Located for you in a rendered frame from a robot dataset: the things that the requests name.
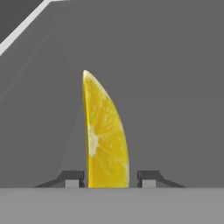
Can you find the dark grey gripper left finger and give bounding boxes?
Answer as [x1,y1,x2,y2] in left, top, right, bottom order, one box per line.
[34,170,86,189]

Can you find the yellow lemon wedge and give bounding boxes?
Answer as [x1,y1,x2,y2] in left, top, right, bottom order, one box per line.
[82,69,130,189]

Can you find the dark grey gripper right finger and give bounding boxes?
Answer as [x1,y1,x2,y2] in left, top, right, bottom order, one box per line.
[136,171,186,189]

